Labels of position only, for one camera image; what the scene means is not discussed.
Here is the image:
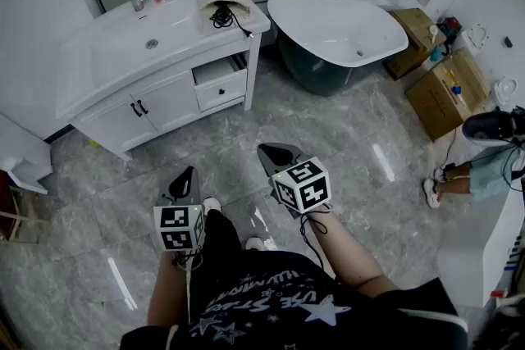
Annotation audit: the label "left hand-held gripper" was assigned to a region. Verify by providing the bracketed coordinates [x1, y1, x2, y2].
[153, 166, 206, 253]

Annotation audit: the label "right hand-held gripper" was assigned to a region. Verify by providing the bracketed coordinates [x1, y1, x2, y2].
[257, 142, 332, 220]

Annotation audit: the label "black hair dryer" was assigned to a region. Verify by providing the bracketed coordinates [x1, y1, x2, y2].
[208, 1, 254, 39]

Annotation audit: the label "person's right forearm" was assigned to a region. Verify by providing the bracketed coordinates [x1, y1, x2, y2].
[305, 207, 402, 295]

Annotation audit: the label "person's left forearm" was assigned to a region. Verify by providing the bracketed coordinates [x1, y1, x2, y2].
[146, 249, 193, 329]

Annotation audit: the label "person's white shoe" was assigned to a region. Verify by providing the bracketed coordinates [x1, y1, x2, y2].
[244, 236, 279, 252]
[202, 196, 223, 218]

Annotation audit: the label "person's black trousers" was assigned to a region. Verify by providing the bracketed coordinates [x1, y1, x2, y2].
[202, 208, 249, 284]

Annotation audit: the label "white vanity cabinet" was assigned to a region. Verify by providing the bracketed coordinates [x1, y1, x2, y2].
[69, 32, 263, 162]

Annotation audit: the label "white cabinet drawer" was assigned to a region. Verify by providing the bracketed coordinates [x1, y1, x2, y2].
[191, 52, 249, 113]

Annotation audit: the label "white bathtub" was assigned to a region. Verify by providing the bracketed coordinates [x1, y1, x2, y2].
[267, 0, 410, 98]

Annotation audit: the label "black star print t-shirt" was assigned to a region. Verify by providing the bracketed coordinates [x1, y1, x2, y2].
[118, 248, 469, 350]

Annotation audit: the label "white sink basin top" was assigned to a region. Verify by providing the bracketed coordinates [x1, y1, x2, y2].
[54, 0, 272, 120]

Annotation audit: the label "white side shelf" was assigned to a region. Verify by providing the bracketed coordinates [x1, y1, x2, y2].
[0, 112, 53, 196]

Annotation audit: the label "wooden stool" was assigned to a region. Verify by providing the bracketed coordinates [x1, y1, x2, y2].
[0, 170, 50, 247]

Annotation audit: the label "large cardboard box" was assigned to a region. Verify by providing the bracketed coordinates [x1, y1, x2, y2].
[404, 48, 491, 143]

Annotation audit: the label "small cardboard box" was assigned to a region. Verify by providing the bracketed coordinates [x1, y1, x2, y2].
[383, 7, 447, 81]

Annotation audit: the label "yellow and blue tool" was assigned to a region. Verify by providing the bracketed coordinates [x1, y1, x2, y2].
[446, 70, 463, 98]

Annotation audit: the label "red and black tool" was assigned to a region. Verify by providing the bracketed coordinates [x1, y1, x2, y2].
[436, 16, 463, 48]

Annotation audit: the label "white curved counter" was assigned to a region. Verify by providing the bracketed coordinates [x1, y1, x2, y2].
[436, 175, 525, 309]

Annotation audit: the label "white toilet seat fixture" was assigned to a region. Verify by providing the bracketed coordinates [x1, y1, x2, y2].
[466, 23, 490, 51]

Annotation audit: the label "white ceramic fixture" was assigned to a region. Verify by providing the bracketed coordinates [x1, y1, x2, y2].
[493, 77, 519, 107]

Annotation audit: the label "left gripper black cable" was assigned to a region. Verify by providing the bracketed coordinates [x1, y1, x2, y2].
[171, 250, 205, 325]

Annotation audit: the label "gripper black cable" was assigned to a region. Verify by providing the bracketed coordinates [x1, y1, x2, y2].
[171, 250, 205, 325]
[299, 203, 336, 271]

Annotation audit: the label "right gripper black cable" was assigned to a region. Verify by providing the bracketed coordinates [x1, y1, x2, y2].
[299, 203, 336, 271]

